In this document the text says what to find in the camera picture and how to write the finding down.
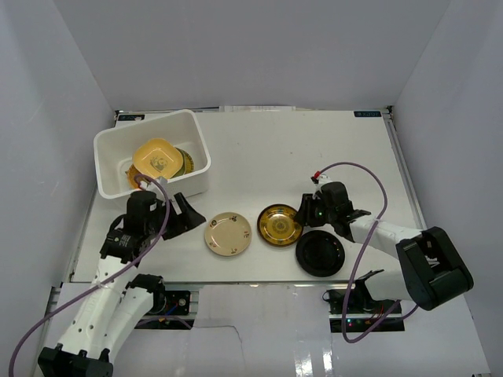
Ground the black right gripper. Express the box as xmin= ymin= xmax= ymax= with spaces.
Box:
xmin=294 ymin=193 xmax=336 ymax=228

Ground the yellow ornate round plate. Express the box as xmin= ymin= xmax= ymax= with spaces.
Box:
xmin=257 ymin=204 xmax=303 ymax=247

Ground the black round plate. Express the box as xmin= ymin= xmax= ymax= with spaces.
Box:
xmin=296 ymin=230 xmax=345 ymax=278

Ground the green square panda dish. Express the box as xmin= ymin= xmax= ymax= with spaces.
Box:
xmin=174 ymin=148 xmax=185 ymax=178

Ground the beige round patterned plate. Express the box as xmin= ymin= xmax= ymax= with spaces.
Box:
xmin=204 ymin=212 xmax=252 ymax=257

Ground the round green-rimmed bamboo plate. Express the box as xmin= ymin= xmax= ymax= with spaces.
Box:
xmin=180 ymin=149 xmax=195 ymax=174

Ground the yellow square panda dish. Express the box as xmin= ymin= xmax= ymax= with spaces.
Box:
xmin=132 ymin=138 xmax=184 ymax=179

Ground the round orange woven plate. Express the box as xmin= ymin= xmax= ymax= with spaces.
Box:
xmin=126 ymin=164 xmax=149 ymax=189

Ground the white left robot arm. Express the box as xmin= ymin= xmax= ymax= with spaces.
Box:
xmin=38 ymin=191 xmax=206 ymax=376

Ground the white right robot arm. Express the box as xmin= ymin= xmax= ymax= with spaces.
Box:
xmin=295 ymin=181 xmax=474 ymax=313

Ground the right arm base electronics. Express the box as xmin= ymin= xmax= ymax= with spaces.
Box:
xmin=321 ymin=282 xmax=405 ymax=334

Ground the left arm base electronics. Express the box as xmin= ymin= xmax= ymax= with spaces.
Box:
xmin=136 ymin=291 xmax=194 ymax=330

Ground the white plastic bin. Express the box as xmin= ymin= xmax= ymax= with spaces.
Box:
xmin=94 ymin=109 xmax=211 ymax=199

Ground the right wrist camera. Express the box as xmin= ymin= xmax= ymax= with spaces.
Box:
xmin=311 ymin=171 xmax=332 ymax=190

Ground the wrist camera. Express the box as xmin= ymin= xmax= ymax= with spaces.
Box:
xmin=311 ymin=171 xmax=332 ymax=190
xmin=139 ymin=177 xmax=167 ymax=193

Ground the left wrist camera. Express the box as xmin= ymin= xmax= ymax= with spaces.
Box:
xmin=139 ymin=177 xmax=167 ymax=193

